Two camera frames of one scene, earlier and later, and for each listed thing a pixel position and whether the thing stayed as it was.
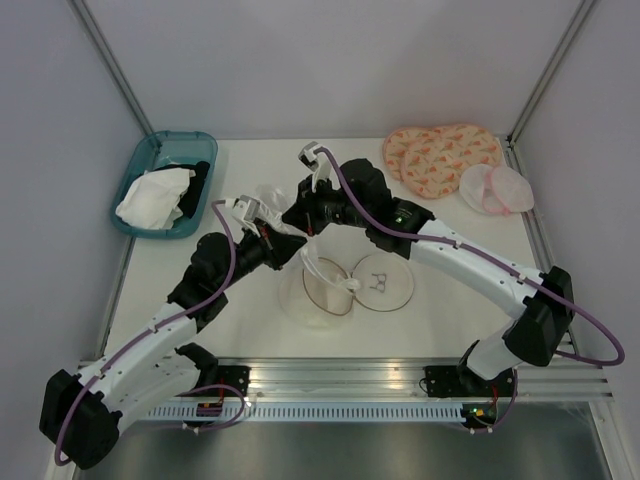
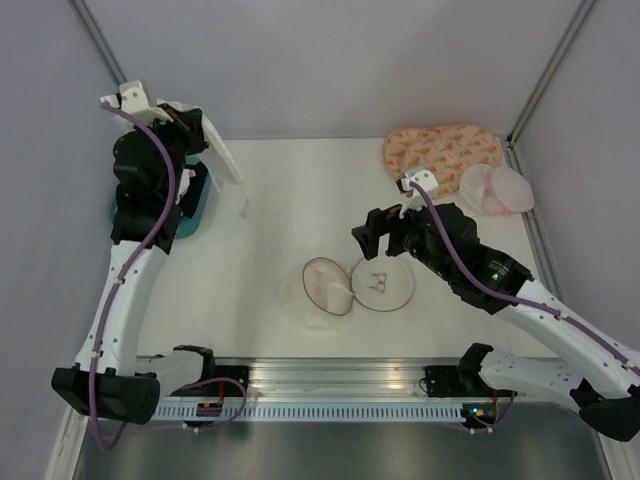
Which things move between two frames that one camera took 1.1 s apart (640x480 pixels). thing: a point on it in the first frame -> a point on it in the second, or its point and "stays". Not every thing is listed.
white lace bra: x=273 y=202 -> x=221 y=160
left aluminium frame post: x=85 y=16 stays
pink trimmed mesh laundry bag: x=495 y=189 stays
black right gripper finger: x=306 y=216 -> x=378 y=222
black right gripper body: x=332 y=202 -> x=416 y=246
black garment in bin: x=188 y=201 stays
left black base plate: x=228 y=375 stays
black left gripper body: x=251 y=253 -> x=178 y=136
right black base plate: x=462 y=381 stays
